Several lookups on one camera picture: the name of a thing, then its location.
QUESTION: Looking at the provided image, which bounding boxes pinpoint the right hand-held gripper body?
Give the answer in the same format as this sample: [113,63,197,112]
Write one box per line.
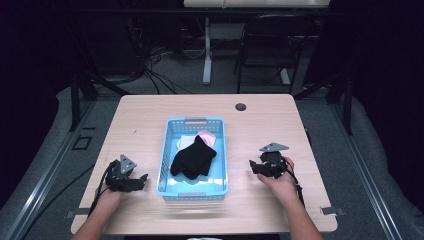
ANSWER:
[258,142,290,179]

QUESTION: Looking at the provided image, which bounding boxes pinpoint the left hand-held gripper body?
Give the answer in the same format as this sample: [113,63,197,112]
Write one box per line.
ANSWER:
[106,153,138,193]

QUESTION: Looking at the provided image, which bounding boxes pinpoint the light blue plastic basket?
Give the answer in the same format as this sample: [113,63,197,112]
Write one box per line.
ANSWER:
[156,116,230,202]

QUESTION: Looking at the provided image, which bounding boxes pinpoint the pink sock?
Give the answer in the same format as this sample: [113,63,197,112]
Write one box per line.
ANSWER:
[196,129,217,148]

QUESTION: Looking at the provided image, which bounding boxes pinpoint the black sock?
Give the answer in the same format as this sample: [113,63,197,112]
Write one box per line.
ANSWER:
[169,134,218,181]

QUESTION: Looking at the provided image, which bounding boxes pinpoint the white sock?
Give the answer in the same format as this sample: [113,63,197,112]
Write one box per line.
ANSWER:
[175,134,197,152]

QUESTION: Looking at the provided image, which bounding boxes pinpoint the person's left hand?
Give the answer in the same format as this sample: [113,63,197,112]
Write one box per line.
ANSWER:
[95,181,124,215]

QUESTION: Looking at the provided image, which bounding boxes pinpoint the person's right hand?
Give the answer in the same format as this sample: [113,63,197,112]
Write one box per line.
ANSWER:
[256,156,301,208]

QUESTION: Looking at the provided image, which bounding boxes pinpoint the white desk foot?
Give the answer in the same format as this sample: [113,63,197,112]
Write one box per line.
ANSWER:
[279,67,292,86]

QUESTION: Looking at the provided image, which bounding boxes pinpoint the black metal stand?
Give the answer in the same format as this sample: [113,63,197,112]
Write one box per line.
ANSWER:
[293,66,355,136]
[64,19,133,132]

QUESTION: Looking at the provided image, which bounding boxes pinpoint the white desk leg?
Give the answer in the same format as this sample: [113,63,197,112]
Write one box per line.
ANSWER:
[202,17,213,86]

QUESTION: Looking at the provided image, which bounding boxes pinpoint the black folding chair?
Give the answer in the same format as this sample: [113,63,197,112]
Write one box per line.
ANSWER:
[232,13,318,95]

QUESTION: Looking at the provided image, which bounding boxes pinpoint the white desk top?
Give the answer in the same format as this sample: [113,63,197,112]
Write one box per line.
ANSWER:
[183,0,331,9]

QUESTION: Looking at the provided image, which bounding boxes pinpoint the left hand-held gripper cable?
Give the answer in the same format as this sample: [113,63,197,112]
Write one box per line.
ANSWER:
[87,160,118,218]

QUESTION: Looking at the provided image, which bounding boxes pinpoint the hand-held gripper cable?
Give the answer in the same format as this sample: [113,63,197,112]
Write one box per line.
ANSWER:
[285,164,306,208]
[87,160,118,218]

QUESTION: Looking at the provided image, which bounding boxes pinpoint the right hand-held gripper cable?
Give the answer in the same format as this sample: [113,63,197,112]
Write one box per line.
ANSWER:
[285,164,306,208]

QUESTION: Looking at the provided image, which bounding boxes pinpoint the metal table bracket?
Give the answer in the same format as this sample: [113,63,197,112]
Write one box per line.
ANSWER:
[64,207,92,220]
[319,206,346,217]

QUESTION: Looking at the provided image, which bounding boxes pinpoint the aluminium floor rail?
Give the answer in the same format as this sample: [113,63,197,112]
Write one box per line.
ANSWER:
[3,99,98,240]
[328,101,404,240]

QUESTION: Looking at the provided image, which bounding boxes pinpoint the black floor cables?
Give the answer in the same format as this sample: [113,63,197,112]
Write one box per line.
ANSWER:
[109,46,196,96]

